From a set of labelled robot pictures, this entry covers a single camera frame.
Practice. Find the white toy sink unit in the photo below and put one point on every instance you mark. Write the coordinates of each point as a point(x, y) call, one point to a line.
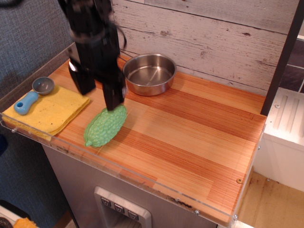
point(280, 156)

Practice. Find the clear acrylic edge guard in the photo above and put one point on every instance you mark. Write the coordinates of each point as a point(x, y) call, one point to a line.
point(159, 166)

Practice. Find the orange yellow cloth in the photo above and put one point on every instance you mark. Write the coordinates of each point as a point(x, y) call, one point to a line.
point(24, 223)

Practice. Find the yellow folded rag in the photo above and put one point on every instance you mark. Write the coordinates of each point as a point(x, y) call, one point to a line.
point(50, 114)

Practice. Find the green plastic grape bunch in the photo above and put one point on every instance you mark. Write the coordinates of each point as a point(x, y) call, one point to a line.
point(105, 126)

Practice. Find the dark right vertical post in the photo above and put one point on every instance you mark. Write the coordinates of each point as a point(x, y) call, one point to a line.
point(284, 57)

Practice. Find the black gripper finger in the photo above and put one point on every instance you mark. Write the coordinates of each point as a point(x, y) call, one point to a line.
point(114, 93)
point(82, 78)

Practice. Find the blue grey measuring scoop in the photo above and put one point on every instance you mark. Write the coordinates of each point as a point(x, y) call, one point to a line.
point(41, 86)

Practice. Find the stainless steel pot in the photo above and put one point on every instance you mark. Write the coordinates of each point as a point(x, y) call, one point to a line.
point(149, 74)

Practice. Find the silver ice dispenser panel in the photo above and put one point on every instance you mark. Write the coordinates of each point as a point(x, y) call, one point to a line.
point(118, 212)

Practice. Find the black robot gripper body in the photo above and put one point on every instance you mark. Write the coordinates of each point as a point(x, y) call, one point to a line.
point(97, 50)

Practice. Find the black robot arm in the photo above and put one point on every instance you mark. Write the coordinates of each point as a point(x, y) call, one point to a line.
point(87, 11)

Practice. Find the silver toy fridge cabinet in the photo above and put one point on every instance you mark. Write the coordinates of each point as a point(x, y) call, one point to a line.
point(78, 181)

